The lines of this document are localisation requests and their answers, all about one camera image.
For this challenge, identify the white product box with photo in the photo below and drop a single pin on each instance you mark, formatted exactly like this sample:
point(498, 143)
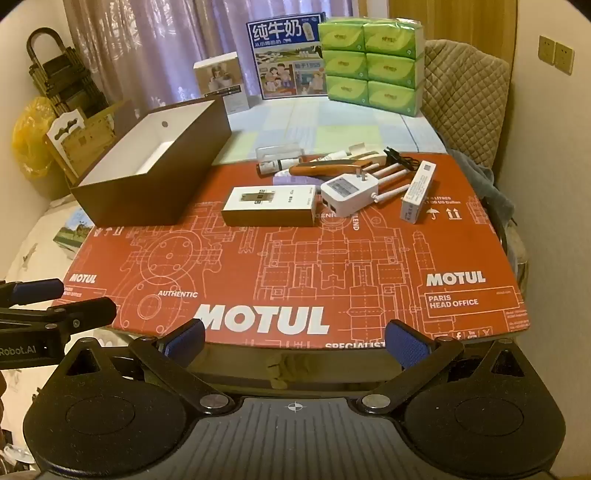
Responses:
point(221, 76)

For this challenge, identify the checked pastel cloth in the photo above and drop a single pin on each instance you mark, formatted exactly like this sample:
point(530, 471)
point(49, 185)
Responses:
point(323, 124)

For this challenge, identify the beige quilted chair cover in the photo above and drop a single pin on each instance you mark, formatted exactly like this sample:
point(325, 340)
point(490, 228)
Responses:
point(466, 92)

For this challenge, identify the beige plastic holder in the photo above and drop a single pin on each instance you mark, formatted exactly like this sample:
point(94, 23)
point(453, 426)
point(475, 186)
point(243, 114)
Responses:
point(364, 154)

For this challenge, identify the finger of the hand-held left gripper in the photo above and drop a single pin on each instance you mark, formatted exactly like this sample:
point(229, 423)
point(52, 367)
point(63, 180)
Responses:
point(39, 290)
point(87, 311)

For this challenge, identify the black folding rack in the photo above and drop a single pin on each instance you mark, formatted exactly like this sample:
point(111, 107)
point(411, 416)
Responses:
point(64, 69)

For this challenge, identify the white repeater with antennas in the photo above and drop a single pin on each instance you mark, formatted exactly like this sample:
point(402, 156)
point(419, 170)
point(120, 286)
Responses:
point(346, 191)

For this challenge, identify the red printed cardboard sheet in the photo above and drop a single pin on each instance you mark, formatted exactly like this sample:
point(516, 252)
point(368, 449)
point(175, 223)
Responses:
point(277, 267)

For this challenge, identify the slim white box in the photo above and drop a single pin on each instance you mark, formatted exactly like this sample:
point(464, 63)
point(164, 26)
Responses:
point(418, 191)

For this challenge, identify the brown storage box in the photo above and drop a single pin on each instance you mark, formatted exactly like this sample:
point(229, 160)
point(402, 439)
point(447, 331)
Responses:
point(152, 194)

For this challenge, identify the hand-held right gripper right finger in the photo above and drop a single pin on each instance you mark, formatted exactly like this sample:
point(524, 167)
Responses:
point(406, 344)

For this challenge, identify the blue milk carton box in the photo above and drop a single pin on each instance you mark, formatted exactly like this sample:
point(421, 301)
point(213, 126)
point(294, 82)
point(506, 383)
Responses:
point(281, 55)

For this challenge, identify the purple tube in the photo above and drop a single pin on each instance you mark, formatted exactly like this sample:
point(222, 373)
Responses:
point(282, 177)

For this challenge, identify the yellow plastic bag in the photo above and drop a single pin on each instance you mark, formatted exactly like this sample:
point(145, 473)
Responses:
point(30, 138)

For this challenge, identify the beige wall socket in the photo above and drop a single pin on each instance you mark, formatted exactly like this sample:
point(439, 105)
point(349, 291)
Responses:
point(547, 50)
point(564, 57)

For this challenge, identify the white and gold box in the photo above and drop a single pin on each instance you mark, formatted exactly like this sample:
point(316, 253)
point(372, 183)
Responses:
point(270, 205)

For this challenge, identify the clear plastic case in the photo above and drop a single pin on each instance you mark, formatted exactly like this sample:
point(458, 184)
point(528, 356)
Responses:
point(279, 152)

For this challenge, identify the grey cloth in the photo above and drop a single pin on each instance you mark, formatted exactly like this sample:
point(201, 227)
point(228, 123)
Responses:
point(496, 189)

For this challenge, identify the purple sheer curtain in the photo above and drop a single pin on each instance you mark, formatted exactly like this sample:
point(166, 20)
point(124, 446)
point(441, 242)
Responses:
point(152, 46)

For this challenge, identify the white tube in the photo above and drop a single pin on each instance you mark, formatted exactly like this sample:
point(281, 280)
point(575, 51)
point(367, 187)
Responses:
point(337, 157)

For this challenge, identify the white bedsheet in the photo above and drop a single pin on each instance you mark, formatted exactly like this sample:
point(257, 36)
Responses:
point(32, 249)

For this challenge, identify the green landscape print box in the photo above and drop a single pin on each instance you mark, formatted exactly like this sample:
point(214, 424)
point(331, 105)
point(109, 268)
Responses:
point(71, 233)

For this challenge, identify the stack of green tissue packs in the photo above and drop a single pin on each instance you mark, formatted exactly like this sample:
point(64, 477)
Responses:
point(371, 69)

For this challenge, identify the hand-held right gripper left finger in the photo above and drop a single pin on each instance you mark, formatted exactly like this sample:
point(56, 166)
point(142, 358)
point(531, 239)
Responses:
point(184, 341)

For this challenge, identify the small white-capped bottle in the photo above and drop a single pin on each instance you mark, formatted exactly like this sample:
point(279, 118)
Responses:
point(274, 167)

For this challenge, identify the brown cardboard box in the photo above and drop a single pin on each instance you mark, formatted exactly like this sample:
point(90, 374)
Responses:
point(92, 138)

